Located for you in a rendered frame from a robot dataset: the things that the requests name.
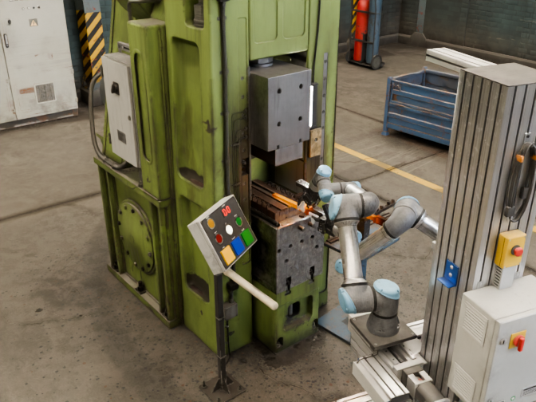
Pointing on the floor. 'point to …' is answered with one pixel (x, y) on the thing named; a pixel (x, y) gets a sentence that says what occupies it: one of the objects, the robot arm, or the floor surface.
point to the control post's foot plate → (231, 389)
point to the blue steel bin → (421, 104)
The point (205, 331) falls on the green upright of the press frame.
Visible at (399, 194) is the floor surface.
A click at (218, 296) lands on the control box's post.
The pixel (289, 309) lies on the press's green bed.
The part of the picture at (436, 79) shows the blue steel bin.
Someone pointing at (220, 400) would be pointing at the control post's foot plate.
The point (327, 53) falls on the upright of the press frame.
